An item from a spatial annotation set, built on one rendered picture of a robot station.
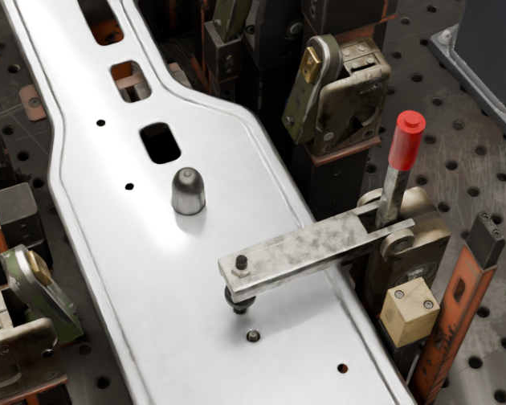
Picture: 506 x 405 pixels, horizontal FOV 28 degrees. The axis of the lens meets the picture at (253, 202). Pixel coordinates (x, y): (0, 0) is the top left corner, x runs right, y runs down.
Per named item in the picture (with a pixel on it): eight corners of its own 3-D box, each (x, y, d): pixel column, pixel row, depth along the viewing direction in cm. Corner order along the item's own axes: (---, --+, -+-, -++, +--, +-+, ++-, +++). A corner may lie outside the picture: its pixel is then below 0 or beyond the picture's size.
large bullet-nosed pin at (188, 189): (168, 202, 99) (165, 164, 94) (197, 192, 100) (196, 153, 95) (180, 227, 98) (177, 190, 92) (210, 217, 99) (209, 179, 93)
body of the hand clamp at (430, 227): (326, 364, 121) (360, 206, 92) (377, 343, 123) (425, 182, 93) (348, 407, 118) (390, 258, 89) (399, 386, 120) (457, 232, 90)
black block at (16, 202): (-9, 328, 123) (-67, 196, 98) (75, 297, 125) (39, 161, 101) (10, 384, 119) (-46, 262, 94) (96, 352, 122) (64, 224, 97)
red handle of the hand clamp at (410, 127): (362, 212, 91) (386, 102, 78) (384, 204, 92) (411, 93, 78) (384, 249, 89) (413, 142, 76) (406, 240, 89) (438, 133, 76)
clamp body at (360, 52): (264, 238, 131) (278, 43, 100) (343, 209, 134) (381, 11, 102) (294, 296, 126) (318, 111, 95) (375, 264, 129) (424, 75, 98)
